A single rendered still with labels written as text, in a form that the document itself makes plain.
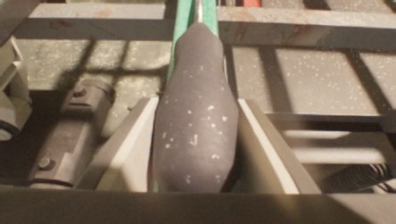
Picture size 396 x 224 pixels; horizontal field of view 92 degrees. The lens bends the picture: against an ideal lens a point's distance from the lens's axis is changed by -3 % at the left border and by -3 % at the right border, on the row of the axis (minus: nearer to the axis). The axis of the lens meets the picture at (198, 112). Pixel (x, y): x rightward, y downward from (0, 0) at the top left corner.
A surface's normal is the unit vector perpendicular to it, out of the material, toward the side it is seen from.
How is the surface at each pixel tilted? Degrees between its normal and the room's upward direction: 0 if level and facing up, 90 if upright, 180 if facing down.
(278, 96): 0
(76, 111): 0
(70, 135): 0
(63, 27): 90
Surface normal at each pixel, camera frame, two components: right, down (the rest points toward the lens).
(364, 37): -0.01, 0.83
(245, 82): 0.02, -0.55
